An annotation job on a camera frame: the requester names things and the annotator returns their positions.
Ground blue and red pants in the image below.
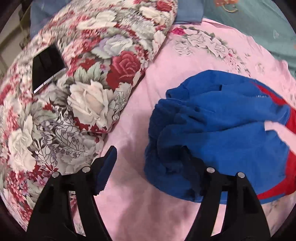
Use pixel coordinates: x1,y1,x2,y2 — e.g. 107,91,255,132
144,70,295,203

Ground pink floral bed sheet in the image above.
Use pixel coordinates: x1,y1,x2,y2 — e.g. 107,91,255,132
95,19,295,240

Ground red floral pillow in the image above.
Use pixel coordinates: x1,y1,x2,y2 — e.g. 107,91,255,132
1,1,178,229

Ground black smartphone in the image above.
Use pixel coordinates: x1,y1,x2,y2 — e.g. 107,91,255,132
32,44,67,94

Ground teal patterned blanket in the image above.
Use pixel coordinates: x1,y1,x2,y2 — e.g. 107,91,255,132
204,1,295,77

